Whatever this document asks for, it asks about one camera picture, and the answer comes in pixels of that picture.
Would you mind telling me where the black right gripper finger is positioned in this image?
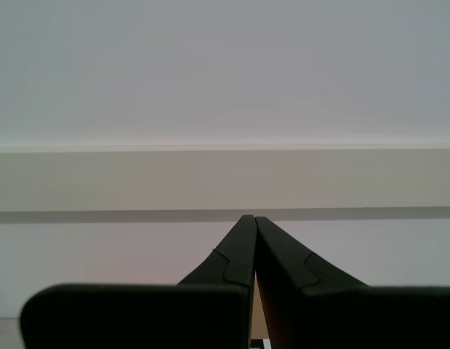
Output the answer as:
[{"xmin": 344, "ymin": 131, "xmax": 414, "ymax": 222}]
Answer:
[
  {"xmin": 254, "ymin": 216, "xmax": 450, "ymax": 349},
  {"xmin": 20, "ymin": 214, "xmax": 257, "ymax": 349}
]

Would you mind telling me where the tan cardboard box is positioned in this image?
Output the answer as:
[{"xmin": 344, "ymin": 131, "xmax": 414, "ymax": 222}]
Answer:
[{"xmin": 250, "ymin": 278, "xmax": 272, "ymax": 341}]

